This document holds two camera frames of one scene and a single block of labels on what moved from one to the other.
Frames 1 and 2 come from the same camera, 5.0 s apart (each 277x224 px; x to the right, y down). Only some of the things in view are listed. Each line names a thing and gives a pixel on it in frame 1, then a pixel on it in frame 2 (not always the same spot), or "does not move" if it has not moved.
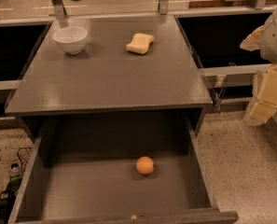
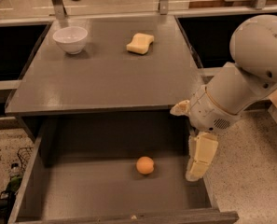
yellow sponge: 140,43 does not move
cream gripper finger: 253,41 -> 182,108
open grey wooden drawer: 83,169 does not move
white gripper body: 275,38 -> 210,109
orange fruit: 145,165 does not move
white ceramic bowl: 71,38 does not move
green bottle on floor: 14,183 does not move
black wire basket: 23,153 does not move
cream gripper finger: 270,94 -> 202,147
